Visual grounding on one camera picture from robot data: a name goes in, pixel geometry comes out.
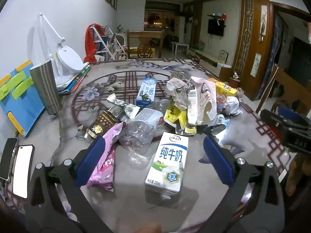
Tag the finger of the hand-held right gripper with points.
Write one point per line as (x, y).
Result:
(277, 123)
(290, 112)

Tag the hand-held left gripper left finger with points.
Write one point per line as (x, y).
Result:
(90, 161)

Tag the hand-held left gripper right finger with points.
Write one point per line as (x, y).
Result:
(217, 161)

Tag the pink snack wrapper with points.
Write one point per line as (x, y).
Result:
(104, 170)

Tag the blue foil wrapper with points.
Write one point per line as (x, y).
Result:
(218, 122)

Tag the brown gold snack wrapper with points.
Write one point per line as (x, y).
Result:
(102, 123)

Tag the white paper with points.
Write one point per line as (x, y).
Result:
(232, 105)

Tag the clear plastic bottle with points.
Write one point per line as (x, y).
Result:
(139, 131)

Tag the yellow cardboard box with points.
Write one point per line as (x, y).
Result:
(224, 88)

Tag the patterned paper cup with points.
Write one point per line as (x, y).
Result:
(121, 106)

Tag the yellow wrapper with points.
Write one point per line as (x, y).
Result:
(173, 115)

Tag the pink white paper bag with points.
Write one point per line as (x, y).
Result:
(201, 99)

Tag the newspaper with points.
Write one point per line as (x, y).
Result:
(177, 89)

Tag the blue white milk carton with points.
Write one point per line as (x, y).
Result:
(147, 92)

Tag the person's right hand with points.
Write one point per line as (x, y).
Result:
(297, 174)

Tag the person's left hand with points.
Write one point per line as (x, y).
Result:
(150, 229)

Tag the red pot with decorations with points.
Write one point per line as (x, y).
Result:
(235, 81)

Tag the white-screen smartphone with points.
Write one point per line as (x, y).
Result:
(23, 170)

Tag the silver-edged smartphone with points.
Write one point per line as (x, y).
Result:
(8, 157)

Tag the stack of colourful books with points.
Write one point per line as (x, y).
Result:
(75, 80)

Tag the steel tumbler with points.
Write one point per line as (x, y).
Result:
(46, 87)

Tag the small framed picture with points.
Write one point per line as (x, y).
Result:
(223, 56)

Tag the low television cabinet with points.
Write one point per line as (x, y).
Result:
(209, 59)

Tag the white desk lamp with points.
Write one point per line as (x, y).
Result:
(69, 59)

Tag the white rack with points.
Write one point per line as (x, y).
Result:
(109, 46)

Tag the red cloth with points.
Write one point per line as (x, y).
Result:
(91, 43)

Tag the small white table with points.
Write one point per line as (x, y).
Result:
(181, 45)

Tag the light wooden chair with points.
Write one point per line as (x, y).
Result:
(145, 43)

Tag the white standing air conditioner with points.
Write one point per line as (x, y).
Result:
(181, 29)

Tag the narrow wall scroll picture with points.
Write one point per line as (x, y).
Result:
(263, 21)
(256, 64)

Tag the wall television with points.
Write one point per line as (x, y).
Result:
(215, 28)

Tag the wall shelf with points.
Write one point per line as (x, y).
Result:
(216, 16)

